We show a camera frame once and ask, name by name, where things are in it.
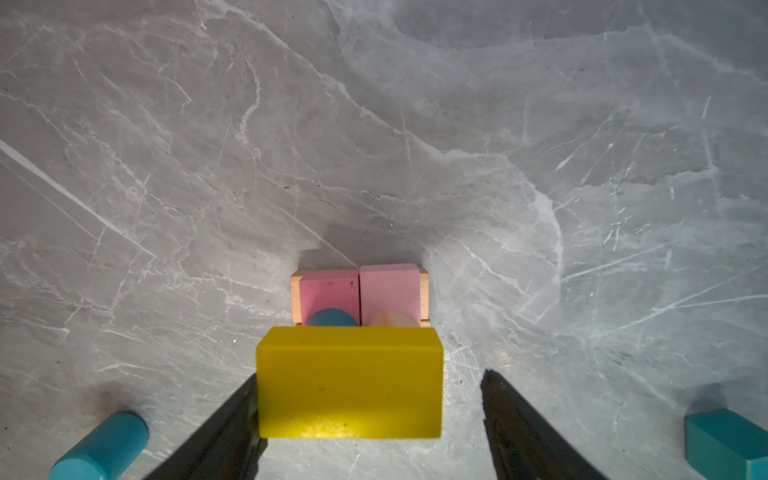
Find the dark pink wood block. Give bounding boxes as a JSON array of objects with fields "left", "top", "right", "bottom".
[{"left": 291, "top": 269, "right": 361, "bottom": 325}]

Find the small teal cylinder block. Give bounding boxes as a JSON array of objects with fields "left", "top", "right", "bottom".
[{"left": 49, "top": 411, "right": 149, "bottom": 480}]

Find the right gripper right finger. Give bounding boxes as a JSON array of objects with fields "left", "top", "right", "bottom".
[{"left": 480, "top": 369, "right": 605, "bottom": 480}]

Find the light pink wood block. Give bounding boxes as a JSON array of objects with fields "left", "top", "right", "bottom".
[{"left": 359, "top": 264, "right": 422, "bottom": 327}]

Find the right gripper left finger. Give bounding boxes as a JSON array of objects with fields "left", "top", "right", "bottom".
[{"left": 147, "top": 375, "right": 267, "bottom": 479}]

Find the natural wood cylinder block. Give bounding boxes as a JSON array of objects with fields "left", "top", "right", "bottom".
[{"left": 367, "top": 310, "right": 421, "bottom": 328}]

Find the large teal cylinder block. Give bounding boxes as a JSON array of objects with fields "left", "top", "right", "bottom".
[{"left": 304, "top": 308, "right": 358, "bottom": 327}]

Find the yellow wood block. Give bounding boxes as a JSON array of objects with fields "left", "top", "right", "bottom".
[{"left": 256, "top": 327, "right": 444, "bottom": 439}]

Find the teal cube block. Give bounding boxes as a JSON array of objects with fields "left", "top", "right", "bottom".
[{"left": 685, "top": 409, "right": 767, "bottom": 480}]

